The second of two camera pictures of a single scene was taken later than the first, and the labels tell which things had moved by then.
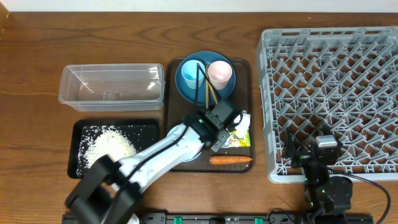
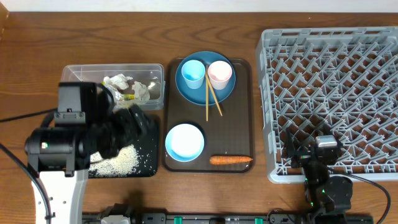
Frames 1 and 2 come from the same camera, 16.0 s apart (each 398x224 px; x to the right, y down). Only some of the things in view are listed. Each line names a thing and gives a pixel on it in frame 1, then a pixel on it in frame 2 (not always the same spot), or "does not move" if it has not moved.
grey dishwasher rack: x=346 y=78 does not move
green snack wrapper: x=234 y=140 to x=128 y=93
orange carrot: x=217 y=160 does not move
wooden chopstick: x=207 y=88 does not move
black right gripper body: x=301 y=158 does not move
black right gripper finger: x=325 y=129 does not move
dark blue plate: x=204 y=96 does not move
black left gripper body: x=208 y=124 to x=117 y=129
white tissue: x=242 y=127 to x=119 y=81
